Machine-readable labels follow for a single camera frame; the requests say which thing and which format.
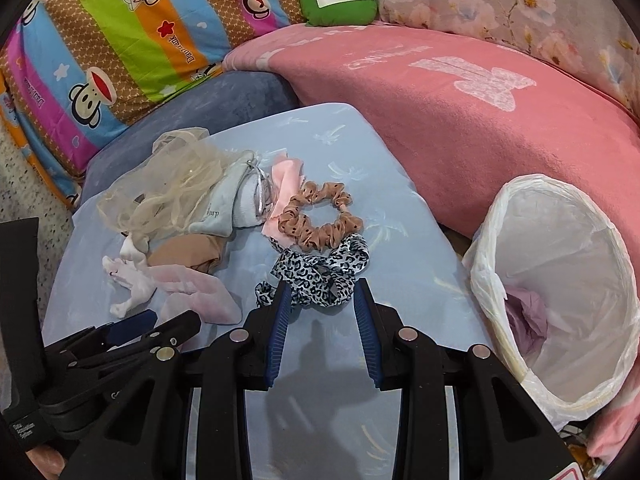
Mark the leopard print scrunchie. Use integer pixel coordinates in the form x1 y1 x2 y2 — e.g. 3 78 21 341
270 234 370 309

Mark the light grey sock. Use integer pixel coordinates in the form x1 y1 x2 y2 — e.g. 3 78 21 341
188 151 266 237

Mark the white bag lined trash bin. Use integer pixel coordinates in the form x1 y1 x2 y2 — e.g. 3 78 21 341
463 174 639 429

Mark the person's left hand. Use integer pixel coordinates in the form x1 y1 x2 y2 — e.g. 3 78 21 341
26 445 67 480

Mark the purple crumpled cloth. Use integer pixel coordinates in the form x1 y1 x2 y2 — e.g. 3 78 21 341
504 286 549 356

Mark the white small sock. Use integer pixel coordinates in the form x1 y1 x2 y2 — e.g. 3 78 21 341
101 234 156 318

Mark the pale pink velvet cloth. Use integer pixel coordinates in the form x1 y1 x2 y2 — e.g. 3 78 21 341
146 264 242 325

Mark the tan nylon stocking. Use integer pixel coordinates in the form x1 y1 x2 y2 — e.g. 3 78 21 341
146 233 227 273

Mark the beige sheer mesh fabric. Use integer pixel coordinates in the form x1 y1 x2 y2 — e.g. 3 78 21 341
96 127 254 243

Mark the brown dotted scrunchie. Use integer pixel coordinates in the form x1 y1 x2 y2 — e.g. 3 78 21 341
278 181 363 252

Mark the silver hair clip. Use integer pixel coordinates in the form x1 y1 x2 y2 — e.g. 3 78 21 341
247 159 273 220

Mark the pink fabric swatch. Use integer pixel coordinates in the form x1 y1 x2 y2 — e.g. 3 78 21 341
262 157 304 248

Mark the pink towel blanket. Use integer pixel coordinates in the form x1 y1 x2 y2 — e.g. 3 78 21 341
221 22 640 466

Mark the dark blue velvet pillow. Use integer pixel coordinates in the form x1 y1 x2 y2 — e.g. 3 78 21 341
80 70 299 203

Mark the colourful monkey print quilt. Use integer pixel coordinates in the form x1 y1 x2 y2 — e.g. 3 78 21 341
1 0 303 207

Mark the grey floral bed sheet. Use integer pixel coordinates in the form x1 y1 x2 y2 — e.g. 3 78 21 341
378 0 639 113

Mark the green check mark cushion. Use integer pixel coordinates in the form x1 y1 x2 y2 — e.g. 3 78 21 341
300 0 378 26

